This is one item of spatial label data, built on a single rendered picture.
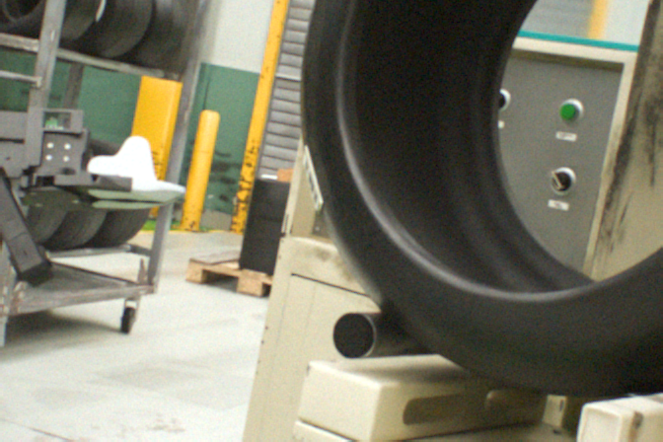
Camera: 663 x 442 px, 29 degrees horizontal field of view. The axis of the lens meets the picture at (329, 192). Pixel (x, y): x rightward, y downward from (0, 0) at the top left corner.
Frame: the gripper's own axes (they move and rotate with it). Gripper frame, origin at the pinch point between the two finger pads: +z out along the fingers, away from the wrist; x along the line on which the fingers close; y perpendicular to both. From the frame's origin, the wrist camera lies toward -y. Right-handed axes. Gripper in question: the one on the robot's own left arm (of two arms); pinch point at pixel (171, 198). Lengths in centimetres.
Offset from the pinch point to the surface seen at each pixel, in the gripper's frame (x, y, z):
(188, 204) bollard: 914, 250, -28
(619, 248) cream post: 18, 2, 50
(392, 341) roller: 1.4, -12.6, 21.9
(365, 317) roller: -0.8, -10.8, 19.0
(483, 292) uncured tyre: -12.5, -10.3, 28.0
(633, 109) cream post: 14, 17, 50
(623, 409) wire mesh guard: -67, -27, 23
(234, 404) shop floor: 366, 24, 11
